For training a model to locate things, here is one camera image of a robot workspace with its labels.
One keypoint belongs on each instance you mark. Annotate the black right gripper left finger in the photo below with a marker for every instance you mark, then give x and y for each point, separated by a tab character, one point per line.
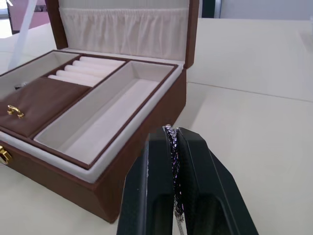
146	186

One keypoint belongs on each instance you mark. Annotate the brown-edged cream jewelry tray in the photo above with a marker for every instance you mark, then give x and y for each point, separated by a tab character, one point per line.
107	117

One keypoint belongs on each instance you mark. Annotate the brown leather jewelry box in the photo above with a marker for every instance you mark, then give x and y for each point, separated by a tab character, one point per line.
146	176

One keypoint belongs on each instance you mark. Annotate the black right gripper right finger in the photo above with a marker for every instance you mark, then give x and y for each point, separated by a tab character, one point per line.
210	191

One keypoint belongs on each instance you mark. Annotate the small silver jewelry piece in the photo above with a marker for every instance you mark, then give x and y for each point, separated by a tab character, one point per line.
20	85

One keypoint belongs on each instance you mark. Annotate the white translucent strip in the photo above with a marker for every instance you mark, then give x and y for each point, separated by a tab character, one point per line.
22	29

